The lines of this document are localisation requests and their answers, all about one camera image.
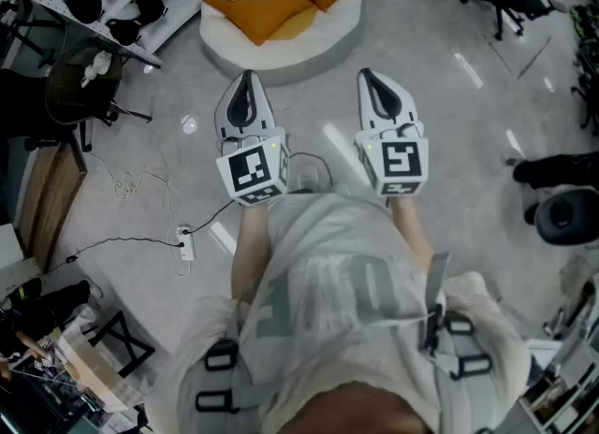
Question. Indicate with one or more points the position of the white shelving cart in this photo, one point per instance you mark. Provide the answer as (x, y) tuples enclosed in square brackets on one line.
[(566, 366)]

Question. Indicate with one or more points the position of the black round stool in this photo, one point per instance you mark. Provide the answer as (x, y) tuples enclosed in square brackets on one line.
[(566, 217)]

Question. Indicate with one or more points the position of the person's right forearm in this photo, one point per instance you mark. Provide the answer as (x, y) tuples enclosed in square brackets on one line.
[(412, 231)]

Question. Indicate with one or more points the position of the white power strip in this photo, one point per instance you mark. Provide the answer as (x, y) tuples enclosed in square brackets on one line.
[(185, 245)]

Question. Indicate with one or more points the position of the person's white shoe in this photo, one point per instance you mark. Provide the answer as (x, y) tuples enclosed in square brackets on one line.
[(340, 187), (311, 179)]

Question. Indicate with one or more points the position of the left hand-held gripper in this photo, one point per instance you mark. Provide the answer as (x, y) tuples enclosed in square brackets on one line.
[(252, 170)]

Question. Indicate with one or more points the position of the large orange cushion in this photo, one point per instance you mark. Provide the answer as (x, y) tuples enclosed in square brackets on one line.
[(262, 16)]

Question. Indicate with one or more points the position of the shelf of black helmets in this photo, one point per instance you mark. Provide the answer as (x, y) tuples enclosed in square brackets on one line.
[(83, 5)]

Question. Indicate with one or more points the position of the cluttered work desk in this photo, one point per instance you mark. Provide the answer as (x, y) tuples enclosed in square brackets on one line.
[(93, 366)]

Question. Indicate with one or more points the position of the person's right white shoe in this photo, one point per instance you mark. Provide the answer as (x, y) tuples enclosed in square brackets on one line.
[(340, 187)]

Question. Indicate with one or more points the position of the wooden board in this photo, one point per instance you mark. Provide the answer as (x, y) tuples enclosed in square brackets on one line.
[(51, 198)]

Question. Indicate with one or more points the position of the person's left forearm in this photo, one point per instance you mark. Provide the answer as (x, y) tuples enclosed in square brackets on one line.
[(250, 245)]

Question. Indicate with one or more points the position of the white and yellow round pouf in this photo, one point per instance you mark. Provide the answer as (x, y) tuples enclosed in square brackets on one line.
[(281, 60)]

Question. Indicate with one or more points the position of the black cross-braced table frame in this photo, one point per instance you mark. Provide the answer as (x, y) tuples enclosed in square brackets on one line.
[(138, 331)]

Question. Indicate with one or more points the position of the dark wicker chair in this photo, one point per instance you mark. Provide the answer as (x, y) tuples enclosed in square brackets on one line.
[(65, 95)]

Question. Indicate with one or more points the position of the black equipment pile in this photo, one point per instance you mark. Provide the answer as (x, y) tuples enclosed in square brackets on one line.
[(585, 72)]

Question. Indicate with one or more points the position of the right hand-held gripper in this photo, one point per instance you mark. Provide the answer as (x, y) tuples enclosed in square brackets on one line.
[(400, 165)]

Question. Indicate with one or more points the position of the white crumpled cloth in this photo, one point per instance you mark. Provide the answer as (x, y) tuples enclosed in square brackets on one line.
[(98, 65)]

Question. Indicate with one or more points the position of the person's left white shoe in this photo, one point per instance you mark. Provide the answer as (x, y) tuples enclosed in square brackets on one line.
[(311, 179)]

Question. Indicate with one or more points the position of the person's torso in pale shirt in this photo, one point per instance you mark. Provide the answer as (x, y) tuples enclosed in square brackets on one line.
[(327, 259)]

